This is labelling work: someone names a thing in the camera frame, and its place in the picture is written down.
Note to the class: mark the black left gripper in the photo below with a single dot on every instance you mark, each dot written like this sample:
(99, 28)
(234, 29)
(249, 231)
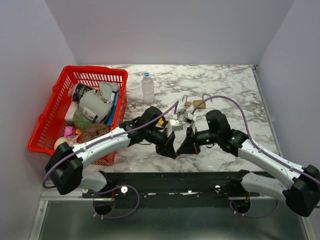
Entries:
(167, 149)

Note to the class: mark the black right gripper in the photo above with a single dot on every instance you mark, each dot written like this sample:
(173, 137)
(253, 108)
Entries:
(190, 146)

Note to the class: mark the small brass padlock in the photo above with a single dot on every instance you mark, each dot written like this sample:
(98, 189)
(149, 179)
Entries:
(186, 103)

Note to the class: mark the large brass padlock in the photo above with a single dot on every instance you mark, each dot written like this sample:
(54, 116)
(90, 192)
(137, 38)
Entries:
(199, 103)

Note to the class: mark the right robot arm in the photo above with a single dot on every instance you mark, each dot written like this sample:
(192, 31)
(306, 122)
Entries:
(296, 185)

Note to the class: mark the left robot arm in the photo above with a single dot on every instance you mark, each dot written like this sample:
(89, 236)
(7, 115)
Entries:
(66, 167)

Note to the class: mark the yellow black padlock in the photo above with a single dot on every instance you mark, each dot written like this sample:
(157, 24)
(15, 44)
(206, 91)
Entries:
(162, 122)

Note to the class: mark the blue tube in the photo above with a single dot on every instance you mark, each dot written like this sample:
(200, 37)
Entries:
(113, 109)

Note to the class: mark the clear water bottle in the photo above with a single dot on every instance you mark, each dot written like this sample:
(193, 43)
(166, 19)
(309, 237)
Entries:
(147, 85)

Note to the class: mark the brown round object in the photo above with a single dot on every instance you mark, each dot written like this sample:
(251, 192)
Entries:
(94, 131)

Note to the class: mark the grey crumpled bag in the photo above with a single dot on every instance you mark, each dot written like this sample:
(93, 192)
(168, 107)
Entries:
(100, 101)

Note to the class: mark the white small bottle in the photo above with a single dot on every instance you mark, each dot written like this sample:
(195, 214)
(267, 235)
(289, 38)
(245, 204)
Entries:
(89, 114)

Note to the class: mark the green round sponge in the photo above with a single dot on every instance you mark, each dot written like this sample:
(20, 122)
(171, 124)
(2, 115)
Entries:
(80, 121)

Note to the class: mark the pink small box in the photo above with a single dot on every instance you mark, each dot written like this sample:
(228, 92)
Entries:
(69, 132)

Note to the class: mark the red plastic basket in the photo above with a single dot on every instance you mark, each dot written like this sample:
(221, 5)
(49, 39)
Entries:
(51, 123)

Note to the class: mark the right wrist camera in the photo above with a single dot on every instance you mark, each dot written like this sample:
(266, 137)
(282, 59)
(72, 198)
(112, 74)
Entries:
(189, 118)

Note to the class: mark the panda keychain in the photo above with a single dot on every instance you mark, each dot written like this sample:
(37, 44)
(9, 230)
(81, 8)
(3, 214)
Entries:
(181, 112)

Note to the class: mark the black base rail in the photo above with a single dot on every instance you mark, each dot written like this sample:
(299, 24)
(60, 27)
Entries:
(175, 190)

